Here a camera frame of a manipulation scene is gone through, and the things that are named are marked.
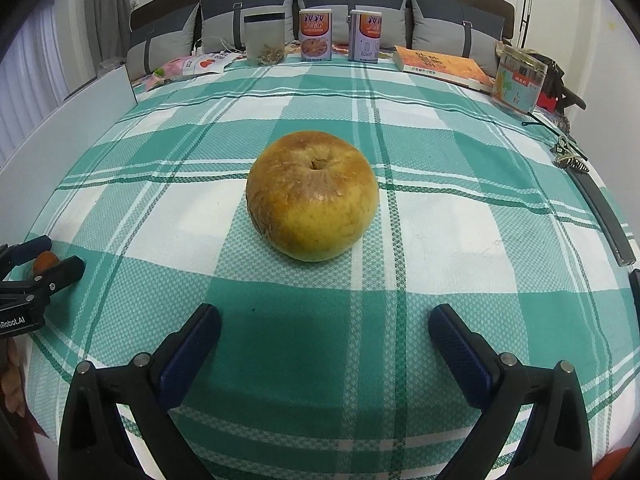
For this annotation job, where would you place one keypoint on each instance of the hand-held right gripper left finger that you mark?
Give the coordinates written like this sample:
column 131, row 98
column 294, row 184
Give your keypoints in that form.
column 181, row 372

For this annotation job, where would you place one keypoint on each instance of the orange label can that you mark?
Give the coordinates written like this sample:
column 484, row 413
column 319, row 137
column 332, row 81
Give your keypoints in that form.
column 315, row 35

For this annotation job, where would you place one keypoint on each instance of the black hairpin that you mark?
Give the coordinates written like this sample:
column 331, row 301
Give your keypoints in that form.
column 542, row 121

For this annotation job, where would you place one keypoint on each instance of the white sheer curtain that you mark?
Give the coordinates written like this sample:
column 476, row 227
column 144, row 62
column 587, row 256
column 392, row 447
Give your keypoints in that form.
column 32, row 65

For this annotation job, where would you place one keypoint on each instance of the pink snack bag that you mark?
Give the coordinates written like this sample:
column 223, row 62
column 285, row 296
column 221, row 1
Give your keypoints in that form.
column 200, row 65

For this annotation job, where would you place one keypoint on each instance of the yellow-green apple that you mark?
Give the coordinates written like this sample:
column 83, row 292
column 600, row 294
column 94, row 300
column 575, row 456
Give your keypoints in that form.
column 312, row 200

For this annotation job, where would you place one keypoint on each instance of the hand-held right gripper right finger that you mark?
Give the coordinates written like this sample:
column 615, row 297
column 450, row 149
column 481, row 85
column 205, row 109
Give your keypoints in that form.
column 462, row 357

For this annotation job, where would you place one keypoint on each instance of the white side board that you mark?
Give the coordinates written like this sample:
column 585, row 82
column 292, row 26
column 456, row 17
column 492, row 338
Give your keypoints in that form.
column 60, row 125

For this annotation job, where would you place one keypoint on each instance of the orange book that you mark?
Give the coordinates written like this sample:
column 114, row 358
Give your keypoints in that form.
column 445, row 67

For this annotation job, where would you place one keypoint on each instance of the grey curtain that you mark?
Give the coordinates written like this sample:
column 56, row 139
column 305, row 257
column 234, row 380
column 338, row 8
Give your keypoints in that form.
column 107, row 0

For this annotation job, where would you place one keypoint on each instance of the green plaid cloth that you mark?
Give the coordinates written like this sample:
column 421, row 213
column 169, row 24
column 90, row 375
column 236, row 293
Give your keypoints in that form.
column 320, row 305

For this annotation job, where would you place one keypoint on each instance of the clear pen box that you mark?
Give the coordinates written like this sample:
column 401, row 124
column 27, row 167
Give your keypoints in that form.
column 517, row 82

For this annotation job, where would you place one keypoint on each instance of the brown persimmon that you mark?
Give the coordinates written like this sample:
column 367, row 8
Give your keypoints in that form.
column 45, row 262

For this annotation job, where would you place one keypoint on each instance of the black bag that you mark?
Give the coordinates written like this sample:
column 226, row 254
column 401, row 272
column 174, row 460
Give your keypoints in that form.
column 555, row 77

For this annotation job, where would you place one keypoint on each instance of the black stand pole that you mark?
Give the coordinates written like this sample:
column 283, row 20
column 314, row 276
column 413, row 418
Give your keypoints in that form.
column 523, row 5

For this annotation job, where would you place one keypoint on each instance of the black smartphone clear case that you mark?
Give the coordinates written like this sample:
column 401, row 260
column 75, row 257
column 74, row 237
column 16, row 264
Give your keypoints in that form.
column 607, row 220

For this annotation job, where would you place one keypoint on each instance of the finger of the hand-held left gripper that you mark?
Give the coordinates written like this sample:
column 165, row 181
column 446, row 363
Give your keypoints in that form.
column 62, row 272
column 25, row 250

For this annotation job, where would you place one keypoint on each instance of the red printed blanket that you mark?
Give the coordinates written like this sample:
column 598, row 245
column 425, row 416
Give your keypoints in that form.
column 15, row 410

